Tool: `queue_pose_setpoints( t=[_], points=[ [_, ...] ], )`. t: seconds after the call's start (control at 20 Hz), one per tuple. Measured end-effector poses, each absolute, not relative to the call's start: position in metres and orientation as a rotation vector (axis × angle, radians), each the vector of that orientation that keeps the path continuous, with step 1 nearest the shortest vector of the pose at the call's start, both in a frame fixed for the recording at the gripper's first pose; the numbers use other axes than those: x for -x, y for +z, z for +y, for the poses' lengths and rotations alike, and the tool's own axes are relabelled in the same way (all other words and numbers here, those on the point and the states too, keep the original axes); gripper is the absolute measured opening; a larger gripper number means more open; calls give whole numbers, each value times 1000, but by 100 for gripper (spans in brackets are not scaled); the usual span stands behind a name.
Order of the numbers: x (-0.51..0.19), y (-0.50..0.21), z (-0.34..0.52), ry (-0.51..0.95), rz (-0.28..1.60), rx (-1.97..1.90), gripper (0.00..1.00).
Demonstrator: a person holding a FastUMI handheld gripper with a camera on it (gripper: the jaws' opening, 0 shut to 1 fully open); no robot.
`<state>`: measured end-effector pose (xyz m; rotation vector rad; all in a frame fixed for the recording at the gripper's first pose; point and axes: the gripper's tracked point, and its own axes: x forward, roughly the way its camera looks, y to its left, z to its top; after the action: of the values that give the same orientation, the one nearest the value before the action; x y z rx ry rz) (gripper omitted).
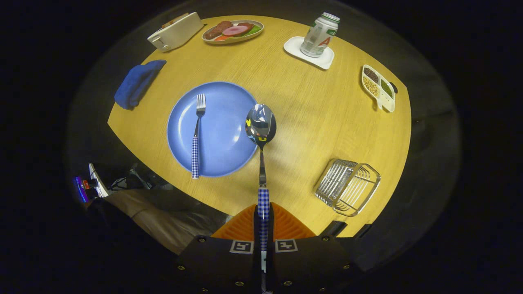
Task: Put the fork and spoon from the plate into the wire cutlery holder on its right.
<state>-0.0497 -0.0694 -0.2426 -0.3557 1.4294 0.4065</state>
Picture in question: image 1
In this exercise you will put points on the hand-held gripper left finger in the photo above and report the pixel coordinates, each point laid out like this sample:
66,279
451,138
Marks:
220,265

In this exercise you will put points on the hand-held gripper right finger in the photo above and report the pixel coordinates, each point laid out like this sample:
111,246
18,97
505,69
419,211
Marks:
310,265

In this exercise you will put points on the person's brown trouser leg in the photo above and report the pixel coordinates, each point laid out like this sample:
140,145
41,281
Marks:
163,216

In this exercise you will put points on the round blue plate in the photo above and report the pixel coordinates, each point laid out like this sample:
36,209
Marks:
224,134

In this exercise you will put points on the white power strip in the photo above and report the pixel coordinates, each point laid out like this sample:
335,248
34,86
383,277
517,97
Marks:
98,179

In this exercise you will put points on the colourful lit device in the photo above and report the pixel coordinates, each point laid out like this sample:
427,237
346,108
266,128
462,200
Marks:
81,190

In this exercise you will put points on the white divided bean dish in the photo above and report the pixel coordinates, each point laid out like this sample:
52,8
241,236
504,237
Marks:
380,96

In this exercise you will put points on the blue folded cloth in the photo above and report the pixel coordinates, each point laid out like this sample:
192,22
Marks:
137,83

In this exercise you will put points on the white square coaster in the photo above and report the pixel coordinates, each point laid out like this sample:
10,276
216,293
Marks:
296,47

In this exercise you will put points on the orange vegetable slice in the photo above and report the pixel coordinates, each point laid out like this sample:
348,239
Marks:
221,38

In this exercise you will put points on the small white drink bottle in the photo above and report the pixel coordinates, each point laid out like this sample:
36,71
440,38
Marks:
318,36

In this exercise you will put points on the oval beige food plate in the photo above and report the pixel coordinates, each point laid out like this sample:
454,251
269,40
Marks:
245,37

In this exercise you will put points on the white toaster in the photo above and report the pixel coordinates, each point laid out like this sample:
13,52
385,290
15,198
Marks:
179,34

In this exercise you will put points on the brown meat patty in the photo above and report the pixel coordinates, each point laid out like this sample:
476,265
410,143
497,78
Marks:
216,30

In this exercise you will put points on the pink ham slice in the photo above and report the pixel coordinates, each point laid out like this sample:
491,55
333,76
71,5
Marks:
235,30

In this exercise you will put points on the green lettuce leaf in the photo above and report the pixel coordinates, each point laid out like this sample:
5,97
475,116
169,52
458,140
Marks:
254,30

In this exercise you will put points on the toast slice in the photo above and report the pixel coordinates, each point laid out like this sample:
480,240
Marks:
175,19

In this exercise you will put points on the black table bracket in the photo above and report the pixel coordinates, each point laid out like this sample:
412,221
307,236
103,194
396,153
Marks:
334,228
363,230

